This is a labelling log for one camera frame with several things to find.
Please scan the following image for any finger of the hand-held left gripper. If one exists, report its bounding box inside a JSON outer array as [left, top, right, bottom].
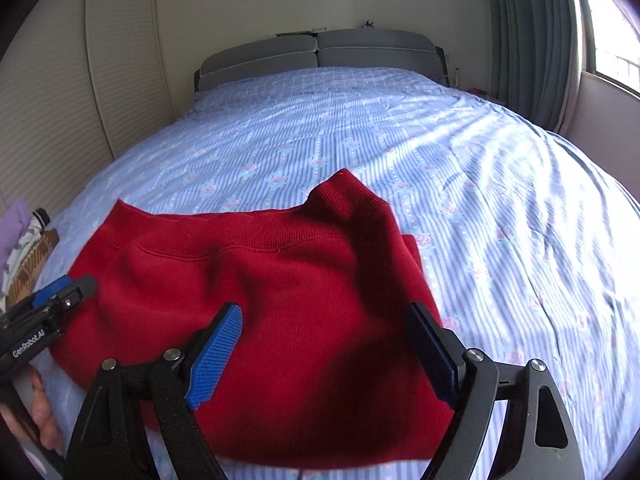
[[27, 275, 73, 309], [42, 274, 98, 321]]

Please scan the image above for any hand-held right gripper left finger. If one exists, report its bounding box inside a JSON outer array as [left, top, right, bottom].
[[65, 302, 244, 480]]

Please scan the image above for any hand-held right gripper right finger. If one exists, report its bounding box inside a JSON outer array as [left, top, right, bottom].
[[406, 302, 586, 480]]

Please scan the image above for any red cartoon print sweatshirt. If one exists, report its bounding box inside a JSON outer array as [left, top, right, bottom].
[[50, 170, 456, 471]]

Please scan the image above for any pile of clothes at left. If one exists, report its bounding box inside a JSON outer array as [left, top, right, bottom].
[[2, 208, 52, 306]]

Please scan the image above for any person's left hand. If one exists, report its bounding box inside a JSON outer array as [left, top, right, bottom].
[[0, 364, 65, 452]]

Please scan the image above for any folded brown plaid garment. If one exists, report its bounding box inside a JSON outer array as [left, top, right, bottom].
[[10, 230, 60, 306]]

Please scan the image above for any folded purple sweatshirt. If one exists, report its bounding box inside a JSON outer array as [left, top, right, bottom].
[[0, 197, 32, 273]]

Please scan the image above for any bed with striped blue duvet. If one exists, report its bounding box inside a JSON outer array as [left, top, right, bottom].
[[30, 67, 640, 480]]

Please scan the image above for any cream slatted wardrobe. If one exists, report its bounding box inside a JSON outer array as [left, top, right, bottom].
[[0, 0, 176, 221]]

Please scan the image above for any grey upholstered headboard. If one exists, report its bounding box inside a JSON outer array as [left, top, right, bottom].
[[194, 30, 446, 93]]

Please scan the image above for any grey-green curtain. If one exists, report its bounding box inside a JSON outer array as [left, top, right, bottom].
[[482, 0, 586, 133]]

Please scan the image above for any window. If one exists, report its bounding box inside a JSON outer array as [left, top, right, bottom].
[[580, 0, 640, 96]]

